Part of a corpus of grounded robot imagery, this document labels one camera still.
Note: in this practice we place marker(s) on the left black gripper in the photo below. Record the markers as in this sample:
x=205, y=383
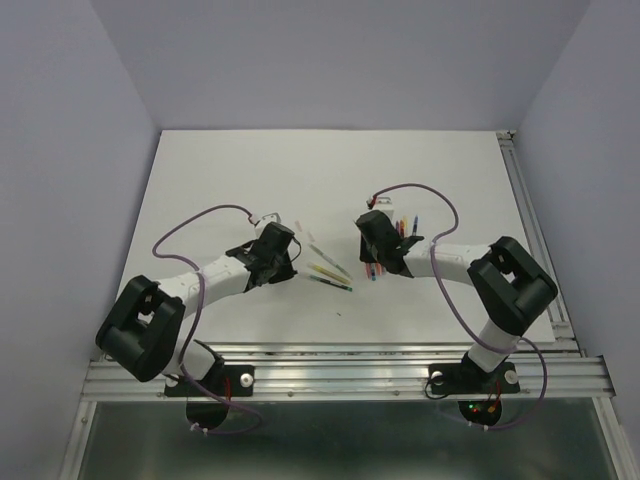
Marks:
x=285, y=273

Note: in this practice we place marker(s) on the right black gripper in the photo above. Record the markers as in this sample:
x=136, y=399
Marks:
x=364, y=253

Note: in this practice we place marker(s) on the grey white slim pen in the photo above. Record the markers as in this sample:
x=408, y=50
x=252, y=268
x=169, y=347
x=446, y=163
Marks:
x=329, y=260

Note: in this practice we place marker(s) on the green black pen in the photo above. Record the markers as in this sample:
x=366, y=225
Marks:
x=330, y=283

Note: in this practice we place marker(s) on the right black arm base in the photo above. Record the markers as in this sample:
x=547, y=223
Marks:
x=464, y=378

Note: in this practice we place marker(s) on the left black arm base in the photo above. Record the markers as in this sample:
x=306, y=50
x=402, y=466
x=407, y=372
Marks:
x=211, y=388

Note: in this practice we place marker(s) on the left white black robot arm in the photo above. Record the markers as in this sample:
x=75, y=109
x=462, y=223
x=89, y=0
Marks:
x=143, y=330

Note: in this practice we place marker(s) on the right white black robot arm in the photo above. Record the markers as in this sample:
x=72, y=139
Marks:
x=511, y=285

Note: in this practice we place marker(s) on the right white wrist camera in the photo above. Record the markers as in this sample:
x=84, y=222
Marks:
x=381, y=203

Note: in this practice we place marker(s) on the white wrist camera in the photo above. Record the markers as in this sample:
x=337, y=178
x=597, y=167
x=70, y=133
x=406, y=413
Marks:
x=381, y=203
x=265, y=219

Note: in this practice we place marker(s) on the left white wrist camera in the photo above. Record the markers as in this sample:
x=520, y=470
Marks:
x=265, y=219

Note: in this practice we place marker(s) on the right side aluminium rail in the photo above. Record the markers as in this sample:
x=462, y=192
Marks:
x=559, y=316

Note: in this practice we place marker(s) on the aluminium rail frame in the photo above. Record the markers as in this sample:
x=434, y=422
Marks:
x=353, y=411

